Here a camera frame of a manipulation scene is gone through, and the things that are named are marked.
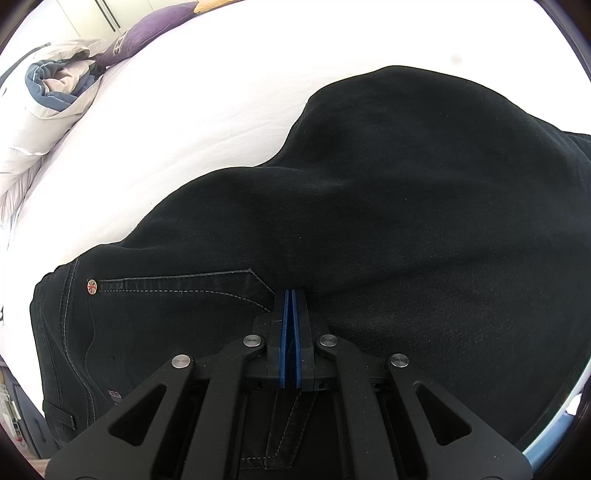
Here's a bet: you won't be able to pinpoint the black denim pants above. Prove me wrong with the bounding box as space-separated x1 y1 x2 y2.
31 67 590 479

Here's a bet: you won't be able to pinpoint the white bed mattress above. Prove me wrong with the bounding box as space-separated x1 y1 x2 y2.
1 1 590 357

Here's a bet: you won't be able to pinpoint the purple cushion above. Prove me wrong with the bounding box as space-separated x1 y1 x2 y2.
95 2 197 71

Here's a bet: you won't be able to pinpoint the grey white duvet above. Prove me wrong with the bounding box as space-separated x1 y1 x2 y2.
1 39 107 222

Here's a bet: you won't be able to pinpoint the cream wardrobe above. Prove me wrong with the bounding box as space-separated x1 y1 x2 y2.
55 0 164 36

